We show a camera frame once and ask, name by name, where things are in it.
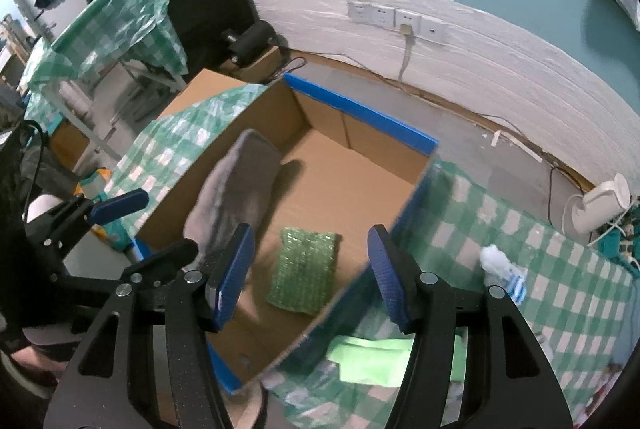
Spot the white metal table frame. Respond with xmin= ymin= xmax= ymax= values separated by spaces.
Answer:
xmin=40 ymin=56 xmax=187 ymax=162

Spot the white blue-striped sock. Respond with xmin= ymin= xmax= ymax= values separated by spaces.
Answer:
xmin=479 ymin=244 xmax=529 ymax=308

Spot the grey plug with cable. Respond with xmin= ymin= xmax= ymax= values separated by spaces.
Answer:
xmin=398 ymin=24 xmax=415 ymax=83

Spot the colourful packet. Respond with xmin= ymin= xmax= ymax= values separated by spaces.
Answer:
xmin=75 ymin=166 xmax=135 ymax=252

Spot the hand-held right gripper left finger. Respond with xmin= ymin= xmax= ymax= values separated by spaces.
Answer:
xmin=42 ymin=223 xmax=257 ymax=429

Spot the light green cloth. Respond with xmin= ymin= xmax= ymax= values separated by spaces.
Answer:
xmin=327 ymin=333 xmax=468 ymax=387

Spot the cardboard box with blue tape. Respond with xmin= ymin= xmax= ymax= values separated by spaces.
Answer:
xmin=131 ymin=74 xmax=440 ymax=396

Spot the green checked tablecloth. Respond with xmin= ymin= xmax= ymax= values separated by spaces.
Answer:
xmin=107 ymin=84 xmax=637 ymax=429
xmin=25 ymin=0 xmax=189 ymax=91

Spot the black cylindrical device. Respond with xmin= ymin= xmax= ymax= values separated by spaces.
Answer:
xmin=222 ymin=20 xmax=279 ymax=66

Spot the dark grey sock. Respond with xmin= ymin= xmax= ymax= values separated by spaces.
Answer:
xmin=184 ymin=129 xmax=284 ymax=271

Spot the plain brown cardboard box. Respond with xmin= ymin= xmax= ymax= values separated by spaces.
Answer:
xmin=155 ymin=68 xmax=252 ymax=121

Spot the white power strip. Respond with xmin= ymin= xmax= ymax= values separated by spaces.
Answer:
xmin=599 ymin=225 xmax=640 ymax=275

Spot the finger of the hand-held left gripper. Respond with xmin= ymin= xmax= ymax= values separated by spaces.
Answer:
xmin=119 ymin=238 xmax=199 ymax=284
xmin=45 ymin=188 xmax=150 ymax=251

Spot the green scouring sponge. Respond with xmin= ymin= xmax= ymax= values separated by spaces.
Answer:
xmin=265 ymin=226 xmax=342 ymax=316

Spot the white wall socket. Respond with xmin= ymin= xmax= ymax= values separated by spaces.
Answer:
xmin=371 ymin=4 xmax=396 ymax=28
xmin=419 ymin=16 xmax=449 ymax=44
xmin=395 ymin=8 xmax=421 ymax=34
xmin=348 ymin=0 xmax=373 ymax=24

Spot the white handheld appliance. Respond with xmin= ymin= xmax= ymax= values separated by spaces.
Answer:
xmin=563 ymin=172 xmax=632 ymax=236

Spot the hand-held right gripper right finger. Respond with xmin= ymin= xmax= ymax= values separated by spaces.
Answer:
xmin=366 ymin=224 xmax=573 ymax=429

